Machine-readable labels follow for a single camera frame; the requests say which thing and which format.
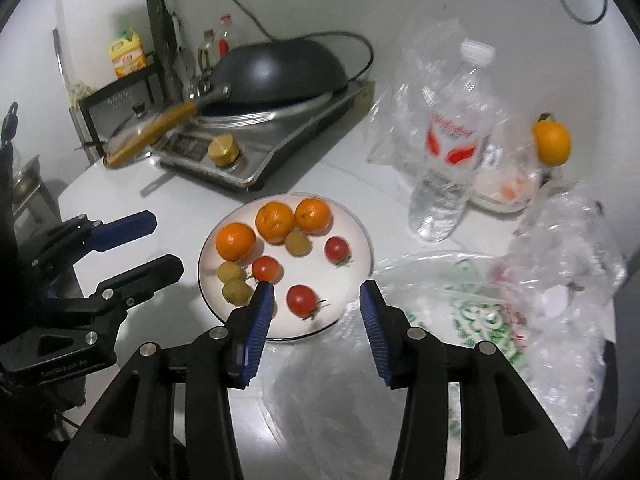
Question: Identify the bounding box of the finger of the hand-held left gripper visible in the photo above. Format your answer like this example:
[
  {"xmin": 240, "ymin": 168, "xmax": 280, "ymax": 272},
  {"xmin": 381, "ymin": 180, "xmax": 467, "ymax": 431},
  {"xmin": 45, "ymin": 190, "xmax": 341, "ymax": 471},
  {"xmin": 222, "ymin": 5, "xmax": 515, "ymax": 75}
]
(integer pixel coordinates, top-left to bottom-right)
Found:
[
  {"xmin": 17, "ymin": 211, "xmax": 157, "ymax": 273},
  {"xmin": 45, "ymin": 254, "xmax": 185, "ymax": 322}
]

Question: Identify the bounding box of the brass cooker knob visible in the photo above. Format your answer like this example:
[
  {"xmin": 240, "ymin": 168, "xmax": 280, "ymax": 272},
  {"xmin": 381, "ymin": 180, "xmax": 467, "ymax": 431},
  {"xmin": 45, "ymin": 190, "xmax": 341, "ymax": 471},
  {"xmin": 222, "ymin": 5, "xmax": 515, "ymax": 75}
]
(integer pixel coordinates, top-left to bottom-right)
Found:
[{"xmin": 207, "ymin": 134, "xmax": 241, "ymax": 167}]

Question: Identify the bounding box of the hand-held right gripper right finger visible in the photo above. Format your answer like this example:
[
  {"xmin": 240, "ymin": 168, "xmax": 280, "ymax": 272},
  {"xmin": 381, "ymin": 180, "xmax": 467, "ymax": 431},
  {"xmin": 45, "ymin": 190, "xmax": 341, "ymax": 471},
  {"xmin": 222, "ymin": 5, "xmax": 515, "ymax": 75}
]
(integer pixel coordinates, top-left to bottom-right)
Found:
[{"xmin": 359, "ymin": 280, "xmax": 583, "ymax": 480}]

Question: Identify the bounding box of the black metal rack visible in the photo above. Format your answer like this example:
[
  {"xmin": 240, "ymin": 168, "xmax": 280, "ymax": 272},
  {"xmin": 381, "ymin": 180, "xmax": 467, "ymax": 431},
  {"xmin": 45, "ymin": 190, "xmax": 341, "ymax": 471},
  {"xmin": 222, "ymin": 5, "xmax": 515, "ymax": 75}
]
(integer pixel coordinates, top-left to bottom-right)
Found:
[{"xmin": 77, "ymin": 62, "xmax": 166, "ymax": 161}]

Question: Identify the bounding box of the clear plastic water bottle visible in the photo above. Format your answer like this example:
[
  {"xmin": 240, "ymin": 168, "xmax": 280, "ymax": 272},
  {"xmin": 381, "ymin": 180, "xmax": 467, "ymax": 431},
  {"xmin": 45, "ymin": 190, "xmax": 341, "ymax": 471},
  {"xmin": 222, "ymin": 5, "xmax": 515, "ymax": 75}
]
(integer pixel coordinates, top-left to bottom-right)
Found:
[{"xmin": 407, "ymin": 39, "xmax": 498, "ymax": 242}]

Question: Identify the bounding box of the grey vertical pipe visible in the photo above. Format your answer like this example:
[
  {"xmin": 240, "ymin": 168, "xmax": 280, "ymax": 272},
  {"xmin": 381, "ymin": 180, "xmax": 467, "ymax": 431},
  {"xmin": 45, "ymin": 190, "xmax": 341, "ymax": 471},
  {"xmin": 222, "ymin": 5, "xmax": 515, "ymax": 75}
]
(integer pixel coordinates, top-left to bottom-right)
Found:
[{"xmin": 144, "ymin": 0, "xmax": 171, "ymax": 96}]

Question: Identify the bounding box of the dark oil bottle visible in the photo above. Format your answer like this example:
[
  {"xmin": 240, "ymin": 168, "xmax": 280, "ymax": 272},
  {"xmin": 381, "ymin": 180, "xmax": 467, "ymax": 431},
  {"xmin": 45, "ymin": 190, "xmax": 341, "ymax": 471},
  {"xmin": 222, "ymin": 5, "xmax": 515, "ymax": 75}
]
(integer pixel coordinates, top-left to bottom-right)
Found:
[{"xmin": 197, "ymin": 30, "xmax": 218, "ymax": 76}]

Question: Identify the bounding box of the large orange with stem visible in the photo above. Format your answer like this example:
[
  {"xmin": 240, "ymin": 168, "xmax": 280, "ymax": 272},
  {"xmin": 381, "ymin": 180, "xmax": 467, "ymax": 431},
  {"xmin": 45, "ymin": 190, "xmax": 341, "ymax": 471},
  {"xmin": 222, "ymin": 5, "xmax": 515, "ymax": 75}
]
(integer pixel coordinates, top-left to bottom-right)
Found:
[{"xmin": 531, "ymin": 114, "xmax": 572, "ymax": 167}]

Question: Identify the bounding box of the black wok with wooden handle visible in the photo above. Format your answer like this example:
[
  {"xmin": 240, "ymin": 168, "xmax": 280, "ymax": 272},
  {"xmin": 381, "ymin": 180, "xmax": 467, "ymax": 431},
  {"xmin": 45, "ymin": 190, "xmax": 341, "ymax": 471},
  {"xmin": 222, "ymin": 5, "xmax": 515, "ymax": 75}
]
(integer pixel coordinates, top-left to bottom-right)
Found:
[{"xmin": 105, "ymin": 40, "xmax": 351, "ymax": 168}]

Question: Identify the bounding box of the white dish with scraps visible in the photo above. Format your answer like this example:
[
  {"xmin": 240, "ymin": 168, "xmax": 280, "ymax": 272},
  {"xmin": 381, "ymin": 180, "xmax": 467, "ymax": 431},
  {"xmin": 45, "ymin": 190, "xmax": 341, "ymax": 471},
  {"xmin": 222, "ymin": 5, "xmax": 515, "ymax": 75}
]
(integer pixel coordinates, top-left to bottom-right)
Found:
[{"xmin": 470, "ymin": 145, "xmax": 546, "ymax": 213}]

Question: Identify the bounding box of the yellow detergent bottle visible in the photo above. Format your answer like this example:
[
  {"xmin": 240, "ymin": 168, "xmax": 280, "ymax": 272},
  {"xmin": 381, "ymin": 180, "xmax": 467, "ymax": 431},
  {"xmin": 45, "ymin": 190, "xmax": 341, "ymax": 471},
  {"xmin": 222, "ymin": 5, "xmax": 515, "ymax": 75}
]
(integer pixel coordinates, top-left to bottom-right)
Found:
[{"xmin": 110, "ymin": 27, "xmax": 151, "ymax": 79}]

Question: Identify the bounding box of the crumpled clear plastic bag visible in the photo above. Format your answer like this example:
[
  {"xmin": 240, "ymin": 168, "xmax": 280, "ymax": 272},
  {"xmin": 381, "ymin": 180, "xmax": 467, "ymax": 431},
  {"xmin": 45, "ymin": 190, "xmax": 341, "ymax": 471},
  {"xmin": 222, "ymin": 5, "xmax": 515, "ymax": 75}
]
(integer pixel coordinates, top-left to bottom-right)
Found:
[{"xmin": 495, "ymin": 180, "xmax": 630, "ymax": 451}]

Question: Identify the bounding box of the small tangerine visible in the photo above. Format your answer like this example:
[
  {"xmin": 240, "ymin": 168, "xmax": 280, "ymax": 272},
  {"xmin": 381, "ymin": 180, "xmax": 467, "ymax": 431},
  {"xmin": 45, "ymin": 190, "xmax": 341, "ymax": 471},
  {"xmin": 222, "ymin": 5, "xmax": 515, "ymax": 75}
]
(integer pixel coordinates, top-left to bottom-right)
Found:
[
  {"xmin": 216, "ymin": 222, "xmax": 257, "ymax": 262},
  {"xmin": 255, "ymin": 201, "xmax": 296, "ymax": 246},
  {"xmin": 294, "ymin": 197, "xmax": 333, "ymax": 235}
]

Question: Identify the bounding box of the steel pot lid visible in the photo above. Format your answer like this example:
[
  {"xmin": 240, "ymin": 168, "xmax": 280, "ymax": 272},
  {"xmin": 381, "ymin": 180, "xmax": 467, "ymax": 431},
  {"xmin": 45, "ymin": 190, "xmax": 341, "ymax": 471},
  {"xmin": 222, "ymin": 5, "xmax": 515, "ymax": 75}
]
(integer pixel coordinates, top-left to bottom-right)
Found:
[{"xmin": 102, "ymin": 102, "xmax": 201, "ymax": 161}]

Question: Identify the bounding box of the green printed plastic bag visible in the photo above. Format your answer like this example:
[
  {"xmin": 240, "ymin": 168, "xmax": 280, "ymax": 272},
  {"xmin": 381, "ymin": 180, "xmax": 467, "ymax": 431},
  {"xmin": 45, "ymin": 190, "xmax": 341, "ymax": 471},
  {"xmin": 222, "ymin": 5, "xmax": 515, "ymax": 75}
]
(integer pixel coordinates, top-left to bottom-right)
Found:
[{"xmin": 260, "ymin": 250, "xmax": 551, "ymax": 480}]

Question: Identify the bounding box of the white rag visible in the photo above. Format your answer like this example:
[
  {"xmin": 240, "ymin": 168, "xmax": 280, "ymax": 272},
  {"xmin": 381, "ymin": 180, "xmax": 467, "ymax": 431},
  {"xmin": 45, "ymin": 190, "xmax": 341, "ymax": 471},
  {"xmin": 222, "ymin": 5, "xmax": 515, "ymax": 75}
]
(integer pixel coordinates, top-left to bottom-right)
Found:
[{"xmin": 65, "ymin": 80, "xmax": 96, "ymax": 108}]

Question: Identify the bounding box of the red cherry tomato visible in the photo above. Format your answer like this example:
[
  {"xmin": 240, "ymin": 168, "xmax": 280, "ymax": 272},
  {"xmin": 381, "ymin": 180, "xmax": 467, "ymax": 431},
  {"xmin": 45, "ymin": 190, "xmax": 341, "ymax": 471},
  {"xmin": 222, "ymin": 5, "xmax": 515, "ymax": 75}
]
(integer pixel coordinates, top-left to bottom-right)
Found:
[
  {"xmin": 286, "ymin": 284, "xmax": 331, "ymax": 321},
  {"xmin": 325, "ymin": 236, "xmax": 352, "ymax": 267},
  {"xmin": 251, "ymin": 256, "xmax": 281, "ymax": 283}
]

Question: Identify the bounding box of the red-capped clear bottle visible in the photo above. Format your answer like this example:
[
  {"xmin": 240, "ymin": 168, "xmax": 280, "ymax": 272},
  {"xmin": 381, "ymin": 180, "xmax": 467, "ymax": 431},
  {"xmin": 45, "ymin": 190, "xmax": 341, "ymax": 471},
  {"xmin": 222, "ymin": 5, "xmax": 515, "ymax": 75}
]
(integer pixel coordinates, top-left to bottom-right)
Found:
[{"xmin": 214, "ymin": 14, "xmax": 246, "ymax": 58}]

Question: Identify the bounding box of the white round plate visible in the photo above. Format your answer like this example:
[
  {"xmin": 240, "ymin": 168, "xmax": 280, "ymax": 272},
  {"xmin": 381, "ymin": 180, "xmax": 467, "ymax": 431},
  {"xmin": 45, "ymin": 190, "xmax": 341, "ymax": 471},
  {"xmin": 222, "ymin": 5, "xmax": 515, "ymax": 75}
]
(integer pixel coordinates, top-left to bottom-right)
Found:
[{"xmin": 197, "ymin": 192, "xmax": 375, "ymax": 343}]

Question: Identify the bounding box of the white crumpled paper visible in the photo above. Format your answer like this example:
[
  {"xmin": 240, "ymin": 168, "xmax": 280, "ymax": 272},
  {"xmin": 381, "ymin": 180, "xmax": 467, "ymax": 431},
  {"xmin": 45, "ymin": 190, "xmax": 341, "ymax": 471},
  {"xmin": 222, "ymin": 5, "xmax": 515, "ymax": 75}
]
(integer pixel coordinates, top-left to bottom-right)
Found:
[{"xmin": 535, "ymin": 285, "xmax": 571, "ymax": 318}]

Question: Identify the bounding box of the black umbrella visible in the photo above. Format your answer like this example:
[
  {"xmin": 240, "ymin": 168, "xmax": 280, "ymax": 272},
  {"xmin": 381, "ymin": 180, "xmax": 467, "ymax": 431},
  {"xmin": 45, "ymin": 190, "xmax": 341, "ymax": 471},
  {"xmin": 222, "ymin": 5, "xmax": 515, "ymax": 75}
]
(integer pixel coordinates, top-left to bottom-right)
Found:
[{"xmin": 159, "ymin": 0, "xmax": 196, "ymax": 91}]

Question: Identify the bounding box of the yellow-brown longan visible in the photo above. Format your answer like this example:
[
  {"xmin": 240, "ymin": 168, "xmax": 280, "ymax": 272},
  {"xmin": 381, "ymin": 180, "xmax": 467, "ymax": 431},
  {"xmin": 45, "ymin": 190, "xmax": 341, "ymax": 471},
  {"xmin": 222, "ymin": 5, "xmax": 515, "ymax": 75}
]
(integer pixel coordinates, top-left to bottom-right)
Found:
[
  {"xmin": 221, "ymin": 281, "xmax": 253, "ymax": 306},
  {"xmin": 285, "ymin": 230, "xmax": 312, "ymax": 257},
  {"xmin": 217, "ymin": 261, "xmax": 248, "ymax": 285}
]

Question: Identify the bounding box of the black cooker power cable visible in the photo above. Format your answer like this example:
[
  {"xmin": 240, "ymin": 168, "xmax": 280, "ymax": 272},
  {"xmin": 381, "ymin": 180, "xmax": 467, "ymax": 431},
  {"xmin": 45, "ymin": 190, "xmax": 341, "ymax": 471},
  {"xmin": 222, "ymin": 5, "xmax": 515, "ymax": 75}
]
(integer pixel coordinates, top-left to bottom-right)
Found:
[{"xmin": 197, "ymin": 0, "xmax": 376, "ymax": 83}]

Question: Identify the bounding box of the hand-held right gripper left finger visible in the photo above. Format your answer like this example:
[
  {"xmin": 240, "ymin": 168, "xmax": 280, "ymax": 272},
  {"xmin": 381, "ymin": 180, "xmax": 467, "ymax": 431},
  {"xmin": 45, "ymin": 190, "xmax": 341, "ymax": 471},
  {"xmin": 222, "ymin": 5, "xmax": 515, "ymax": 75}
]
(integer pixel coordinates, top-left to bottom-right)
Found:
[{"xmin": 52, "ymin": 281, "xmax": 276, "ymax": 480}]

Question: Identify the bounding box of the steel induction cooker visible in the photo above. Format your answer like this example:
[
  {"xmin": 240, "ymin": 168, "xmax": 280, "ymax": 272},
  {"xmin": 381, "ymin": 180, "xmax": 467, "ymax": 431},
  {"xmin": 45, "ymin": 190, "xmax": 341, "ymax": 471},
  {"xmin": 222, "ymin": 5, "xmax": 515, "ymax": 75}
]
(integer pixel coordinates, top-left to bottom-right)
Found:
[{"xmin": 152, "ymin": 79, "xmax": 376, "ymax": 192}]

